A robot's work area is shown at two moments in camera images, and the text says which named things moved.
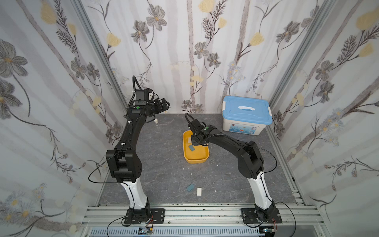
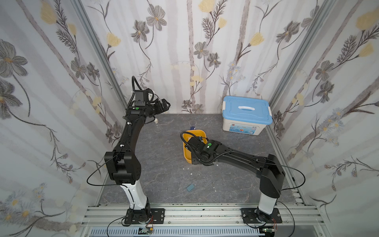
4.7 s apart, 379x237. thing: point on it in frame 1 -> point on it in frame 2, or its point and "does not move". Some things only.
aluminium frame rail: [205, 215] does not move
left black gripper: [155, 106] does not move
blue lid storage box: [246, 115] does not move
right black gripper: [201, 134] -> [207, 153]
